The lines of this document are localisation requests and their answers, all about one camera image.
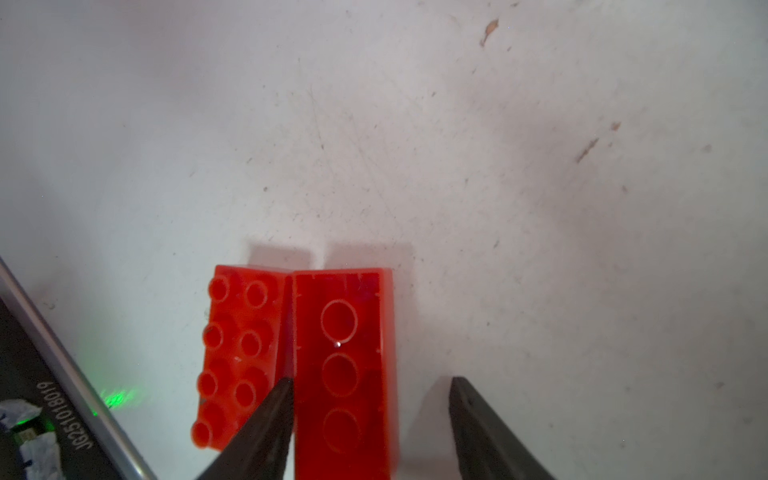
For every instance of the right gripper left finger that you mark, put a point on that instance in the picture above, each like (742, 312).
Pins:
(259, 450)

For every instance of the red lego brick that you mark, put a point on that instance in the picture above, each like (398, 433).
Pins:
(244, 350)
(346, 406)

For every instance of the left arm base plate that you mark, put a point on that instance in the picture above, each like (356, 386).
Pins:
(53, 423)

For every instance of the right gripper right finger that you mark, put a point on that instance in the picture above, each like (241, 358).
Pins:
(485, 446)

